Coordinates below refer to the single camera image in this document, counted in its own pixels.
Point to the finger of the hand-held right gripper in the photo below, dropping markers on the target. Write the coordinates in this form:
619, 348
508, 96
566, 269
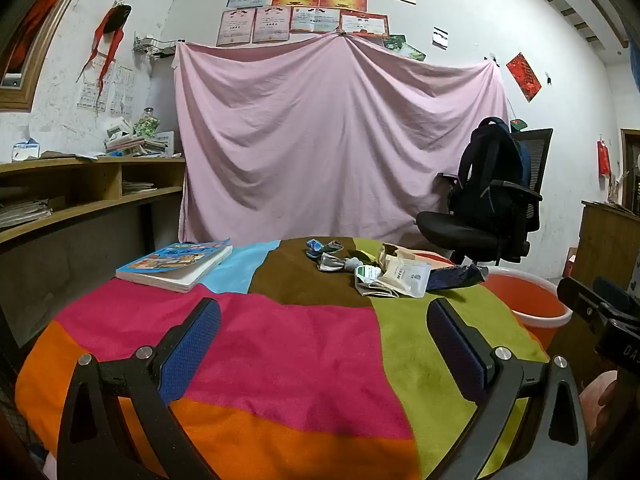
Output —
612, 290
575, 295

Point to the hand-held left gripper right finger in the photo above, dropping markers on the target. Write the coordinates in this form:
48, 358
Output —
455, 350

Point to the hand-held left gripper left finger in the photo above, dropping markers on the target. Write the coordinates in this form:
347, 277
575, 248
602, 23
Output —
192, 350

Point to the orange bucket with white rim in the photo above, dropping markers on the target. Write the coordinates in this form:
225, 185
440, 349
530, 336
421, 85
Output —
530, 300

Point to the dark blue wrapper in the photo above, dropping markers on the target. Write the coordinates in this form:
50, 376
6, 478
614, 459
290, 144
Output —
452, 277

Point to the white pouch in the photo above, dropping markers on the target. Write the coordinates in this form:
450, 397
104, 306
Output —
407, 277

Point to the printed paper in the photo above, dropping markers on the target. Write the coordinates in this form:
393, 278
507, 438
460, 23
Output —
375, 291

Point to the beige paper bag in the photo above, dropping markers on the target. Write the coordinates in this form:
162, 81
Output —
395, 252

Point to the green white packet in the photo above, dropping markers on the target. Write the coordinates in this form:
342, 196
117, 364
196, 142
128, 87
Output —
367, 274

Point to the small grey blue scrap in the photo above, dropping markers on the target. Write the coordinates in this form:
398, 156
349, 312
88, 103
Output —
354, 262

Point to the grey silver wrapper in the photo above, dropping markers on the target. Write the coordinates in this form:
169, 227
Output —
332, 262

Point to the person's right hand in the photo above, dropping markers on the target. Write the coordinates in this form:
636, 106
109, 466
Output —
597, 400

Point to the cardboard box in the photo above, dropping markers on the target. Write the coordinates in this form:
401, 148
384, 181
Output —
571, 260

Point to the wooden cabinet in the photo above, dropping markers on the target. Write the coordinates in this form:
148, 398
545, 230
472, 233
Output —
607, 240

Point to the blue cartoon cover book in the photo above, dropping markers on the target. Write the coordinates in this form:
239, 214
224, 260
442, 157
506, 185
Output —
175, 262

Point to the multicolour patchwork blanket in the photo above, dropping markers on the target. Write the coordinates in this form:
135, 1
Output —
300, 350

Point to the black office chair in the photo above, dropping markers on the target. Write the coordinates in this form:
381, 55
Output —
470, 232

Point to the red hanging ornament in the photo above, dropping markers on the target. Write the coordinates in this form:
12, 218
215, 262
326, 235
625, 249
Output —
604, 157

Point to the dark blue backpack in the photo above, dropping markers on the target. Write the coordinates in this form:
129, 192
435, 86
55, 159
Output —
492, 170

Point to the pile of papers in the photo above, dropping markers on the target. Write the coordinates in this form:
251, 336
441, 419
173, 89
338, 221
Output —
137, 186
22, 210

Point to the green red small item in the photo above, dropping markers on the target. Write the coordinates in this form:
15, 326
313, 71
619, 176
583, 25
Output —
517, 124

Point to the wooden shelf desk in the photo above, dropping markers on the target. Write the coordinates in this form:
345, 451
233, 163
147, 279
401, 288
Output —
75, 195

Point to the stack of books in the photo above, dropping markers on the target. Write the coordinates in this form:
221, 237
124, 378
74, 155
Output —
135, 143

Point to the glass candy jar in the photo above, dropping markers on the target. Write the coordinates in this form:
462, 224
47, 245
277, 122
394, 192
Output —
146, 122

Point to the loose papers on desk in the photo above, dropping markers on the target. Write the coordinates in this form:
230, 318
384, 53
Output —
65, 155

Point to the pink hanging bed sheet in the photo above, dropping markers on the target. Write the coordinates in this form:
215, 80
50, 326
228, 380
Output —
325, 135

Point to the black and white photo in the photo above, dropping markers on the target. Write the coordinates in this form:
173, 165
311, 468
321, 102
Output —
440, 37

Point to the green photo print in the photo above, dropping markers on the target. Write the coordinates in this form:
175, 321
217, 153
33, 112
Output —
393, 41
413, 52

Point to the red hanging scarf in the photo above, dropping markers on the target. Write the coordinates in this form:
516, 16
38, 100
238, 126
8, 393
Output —
107, 40

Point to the dark hanging cap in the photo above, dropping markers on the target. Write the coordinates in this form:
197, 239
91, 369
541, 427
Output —
120, 14

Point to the wooden door frame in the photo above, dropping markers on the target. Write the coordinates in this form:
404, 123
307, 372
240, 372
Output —
629, 160

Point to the red paper wall decoration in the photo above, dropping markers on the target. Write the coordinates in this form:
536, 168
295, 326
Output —
524, 76

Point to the white wall chart sheet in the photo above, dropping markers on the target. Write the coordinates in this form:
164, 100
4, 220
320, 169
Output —
123, 89
92, 90

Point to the group of wall certificates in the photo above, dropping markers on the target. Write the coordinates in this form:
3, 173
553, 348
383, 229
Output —
320, 2

